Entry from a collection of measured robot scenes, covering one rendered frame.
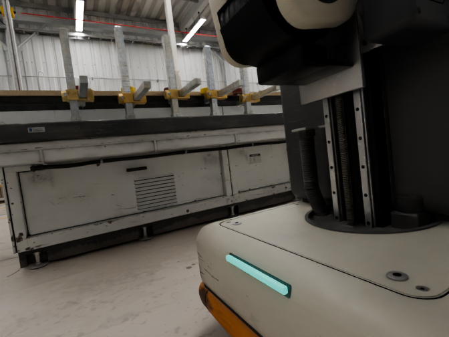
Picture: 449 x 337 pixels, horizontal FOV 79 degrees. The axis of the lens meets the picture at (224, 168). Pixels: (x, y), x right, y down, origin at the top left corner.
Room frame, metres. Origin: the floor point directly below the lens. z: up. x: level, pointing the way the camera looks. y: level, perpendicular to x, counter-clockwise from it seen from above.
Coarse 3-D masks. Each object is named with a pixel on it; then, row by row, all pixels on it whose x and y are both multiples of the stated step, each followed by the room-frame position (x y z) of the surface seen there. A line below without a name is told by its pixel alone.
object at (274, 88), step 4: (268, 88) 1.63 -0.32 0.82; (272, 88) 1.60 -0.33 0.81; (276, 88) 1.57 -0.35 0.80; (260, 92) 1.70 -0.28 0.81; (264, 92) 1.67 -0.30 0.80; (268, 92) 1.63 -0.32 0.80; (272, 92) 1.63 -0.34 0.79; (252, 96) 1.78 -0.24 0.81; (256, 96) 1.74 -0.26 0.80; (260, 96) 1.71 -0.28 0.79; (240, 104) 1.91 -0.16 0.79
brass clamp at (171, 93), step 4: (164, 92) 1.53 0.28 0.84; (168, 92) 1.51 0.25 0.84; (172, 92) 1.52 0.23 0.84; (176, 92) 1.53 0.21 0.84; (164, 96) 1.54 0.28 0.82; (168, 96) 1.52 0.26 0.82; (172, 96) 1.52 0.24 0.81; (176, 96) 1.53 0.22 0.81; (180, 96) 1.54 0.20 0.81; (184, 96) 1.56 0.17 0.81; (188, 96) 1.57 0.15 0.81
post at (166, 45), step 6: (162, 36) 1.54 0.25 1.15; (168, 36) 1.54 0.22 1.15; (162, 42) 1.55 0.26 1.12; (168, 42) 1.54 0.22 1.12; (168, 48) 1.54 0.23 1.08; (168, 54) 1.53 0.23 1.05; (168, 60) 1.53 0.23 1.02; (168, 66) 1.53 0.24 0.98; (168, 72) 1.53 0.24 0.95; (168, 78) 1.53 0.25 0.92; (174, 78) 1.54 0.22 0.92; (168, 84) 1.54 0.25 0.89; (174, 84) 1.54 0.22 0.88; (174, 102) 1.53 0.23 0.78; (174, 108) 1.53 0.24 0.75
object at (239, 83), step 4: (240, 80) 1.45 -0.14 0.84; (232, 84) 1.51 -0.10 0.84; (236, 84) 1.48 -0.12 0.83; (240, 84) 1.45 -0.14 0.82; (224, 88) 1.58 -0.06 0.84; (228, 88) 1.55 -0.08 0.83; (232, 88) 1.51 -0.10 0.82; (236, 88) 1.52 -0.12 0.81; (220, 92) 1.63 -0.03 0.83; (224, 92) 1.59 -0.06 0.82; (228, 92) 1.59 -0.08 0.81; (204, 100) 1.82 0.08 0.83; (208, 100) 1.77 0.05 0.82
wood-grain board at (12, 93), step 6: (0, 90) 1.33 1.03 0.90; (6, 90) 1.34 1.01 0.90; (12, 90) 1.35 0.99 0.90; (18, 90) 1.36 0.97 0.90; (24, 90) 1.37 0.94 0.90; (30, 90) 1.39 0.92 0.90; (36, 90) 1.40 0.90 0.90; (42, 90) 1.41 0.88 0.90; (48, 90) 1.42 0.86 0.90; (54, 90) 1.44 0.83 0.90; (60, 90) 1.45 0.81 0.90
